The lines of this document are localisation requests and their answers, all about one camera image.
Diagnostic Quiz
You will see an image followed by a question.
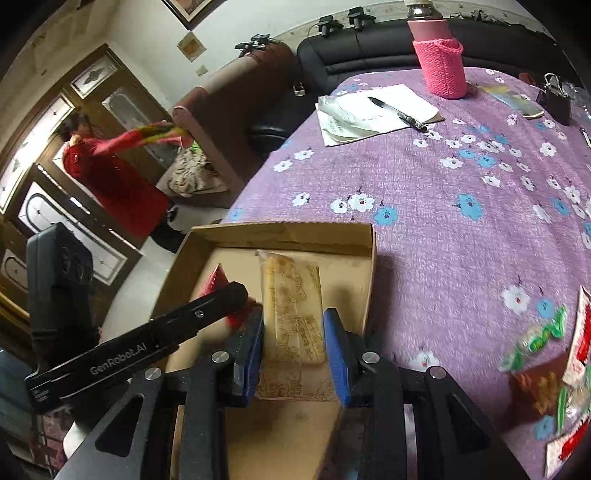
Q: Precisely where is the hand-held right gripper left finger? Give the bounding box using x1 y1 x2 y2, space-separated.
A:
55 305 266 480

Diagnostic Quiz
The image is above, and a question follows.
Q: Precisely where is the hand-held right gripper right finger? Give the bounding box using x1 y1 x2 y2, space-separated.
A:
322 307 532 480

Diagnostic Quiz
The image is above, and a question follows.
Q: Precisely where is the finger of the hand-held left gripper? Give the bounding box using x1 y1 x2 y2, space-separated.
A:
150 281 252 354

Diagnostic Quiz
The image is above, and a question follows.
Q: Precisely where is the yellow printed snack packet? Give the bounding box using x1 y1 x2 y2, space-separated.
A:
256 249 334 402

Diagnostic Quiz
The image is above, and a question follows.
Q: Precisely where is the brown cardboard box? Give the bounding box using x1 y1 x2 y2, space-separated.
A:
150 222 377 480

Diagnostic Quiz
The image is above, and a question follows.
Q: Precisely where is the patterned beige bag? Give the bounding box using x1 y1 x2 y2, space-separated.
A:
164 143 227 199

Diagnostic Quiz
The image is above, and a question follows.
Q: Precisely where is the purple floral tablecloth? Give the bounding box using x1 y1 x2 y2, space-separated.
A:
222 67 591 480

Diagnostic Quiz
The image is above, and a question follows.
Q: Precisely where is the brown wooden door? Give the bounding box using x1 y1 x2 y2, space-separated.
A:
0 44 171 324

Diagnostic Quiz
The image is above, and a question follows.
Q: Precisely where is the brown foil snack packet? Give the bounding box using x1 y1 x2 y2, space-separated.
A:
508 355 573 418

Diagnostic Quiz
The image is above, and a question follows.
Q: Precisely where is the brown armchair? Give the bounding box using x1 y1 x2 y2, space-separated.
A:
173 41 301 208

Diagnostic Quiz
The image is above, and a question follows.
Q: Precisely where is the crumpled plastic wrapper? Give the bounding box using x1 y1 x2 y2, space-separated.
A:
316 96 376 147

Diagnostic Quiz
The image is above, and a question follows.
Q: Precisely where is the small green striped snack packet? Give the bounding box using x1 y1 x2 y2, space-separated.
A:
555 385 583 437

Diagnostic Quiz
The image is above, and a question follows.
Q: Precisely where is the black pen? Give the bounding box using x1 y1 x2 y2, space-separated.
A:
367 96 428 133

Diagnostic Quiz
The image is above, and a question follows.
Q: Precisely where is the white paper notepad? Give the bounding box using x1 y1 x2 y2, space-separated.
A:
316 84 446 147

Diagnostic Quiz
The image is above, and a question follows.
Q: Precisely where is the black clamp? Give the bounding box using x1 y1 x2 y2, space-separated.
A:
318 15 345 37
235 34 280 57
347 7 376 31

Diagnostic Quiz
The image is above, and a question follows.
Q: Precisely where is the black leather sofa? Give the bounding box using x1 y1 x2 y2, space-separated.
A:
249 18 568 153

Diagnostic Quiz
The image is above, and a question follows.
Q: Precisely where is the pink bottle with knitted sleeve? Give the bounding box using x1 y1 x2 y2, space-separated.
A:
404 0 469 100

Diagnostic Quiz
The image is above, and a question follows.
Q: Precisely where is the colourful booklet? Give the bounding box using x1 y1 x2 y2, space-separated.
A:
482 83 546 121

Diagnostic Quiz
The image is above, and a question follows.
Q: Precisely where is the yellow wall note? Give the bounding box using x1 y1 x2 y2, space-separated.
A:
178 31 206 63

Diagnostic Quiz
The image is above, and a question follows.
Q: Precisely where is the framed wall picture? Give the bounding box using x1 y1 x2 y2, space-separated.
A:
161 0 227 29

